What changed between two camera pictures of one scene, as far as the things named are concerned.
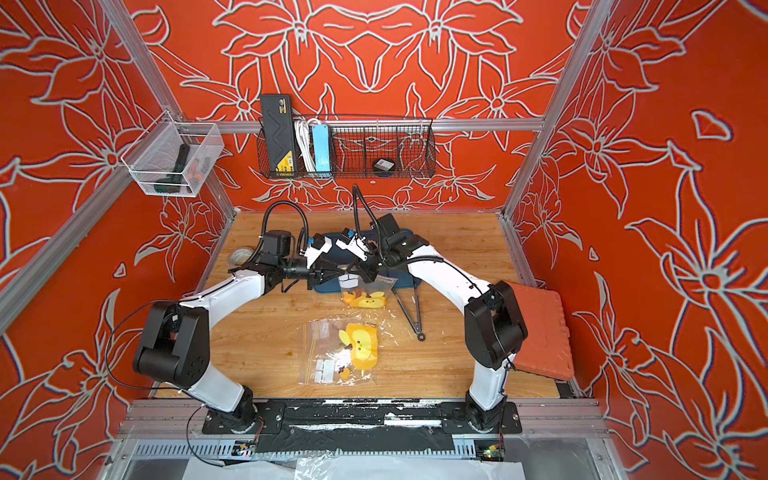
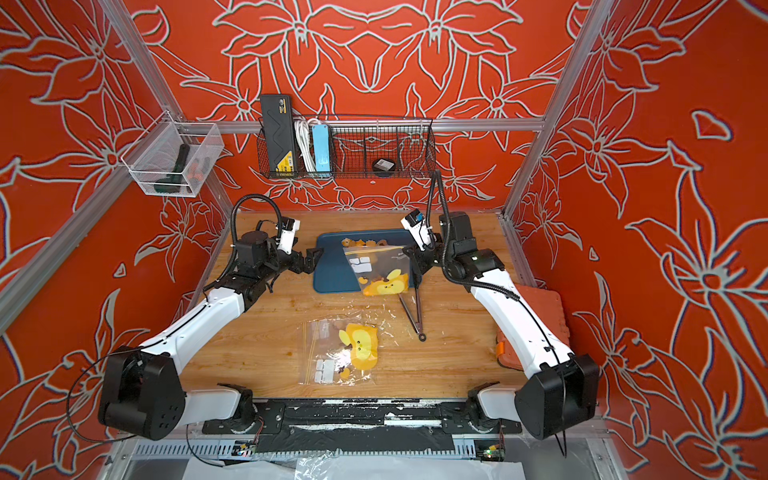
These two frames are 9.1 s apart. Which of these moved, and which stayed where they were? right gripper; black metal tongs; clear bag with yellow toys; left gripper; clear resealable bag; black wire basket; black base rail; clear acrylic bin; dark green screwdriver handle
Moved: right gripper; left gripper; clear resealable bag
Stayed: black wire basket; dark green screwdriver handle; black base rail; clear bag with yellow toys; black metal tongs; clear acrylic bin
